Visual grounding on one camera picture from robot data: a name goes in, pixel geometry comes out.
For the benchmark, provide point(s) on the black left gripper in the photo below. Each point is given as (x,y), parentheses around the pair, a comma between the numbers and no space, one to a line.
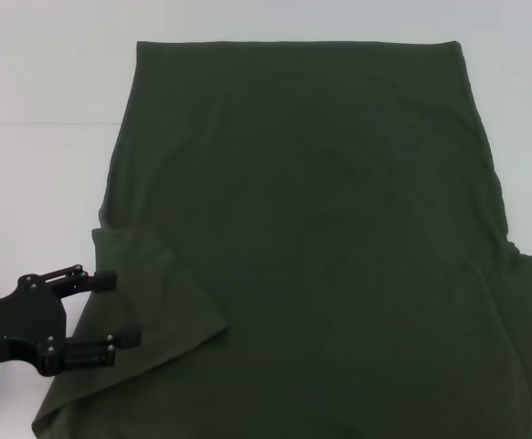
(19,320)

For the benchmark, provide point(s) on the dark green shirt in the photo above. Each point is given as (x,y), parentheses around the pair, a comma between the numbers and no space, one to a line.
(293,206)

